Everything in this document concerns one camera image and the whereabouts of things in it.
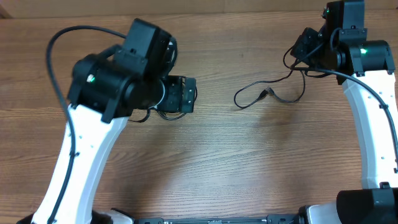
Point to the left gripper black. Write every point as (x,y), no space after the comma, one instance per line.
(174,102)

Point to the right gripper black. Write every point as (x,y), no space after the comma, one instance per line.
(317,68)

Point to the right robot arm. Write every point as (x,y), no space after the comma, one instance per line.
(365,70)

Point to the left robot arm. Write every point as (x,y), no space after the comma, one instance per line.
(106,88)

